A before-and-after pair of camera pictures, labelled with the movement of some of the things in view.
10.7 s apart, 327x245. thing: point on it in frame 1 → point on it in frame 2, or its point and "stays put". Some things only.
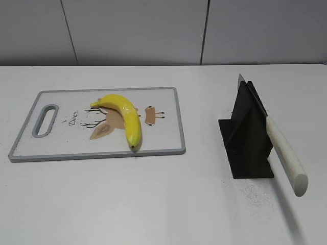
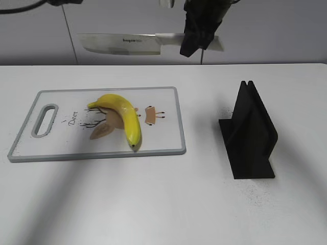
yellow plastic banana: x=133 y=125 stays put
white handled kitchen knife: x=283 y=150 → x=138 y=44
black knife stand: x=246 y=136 stays put
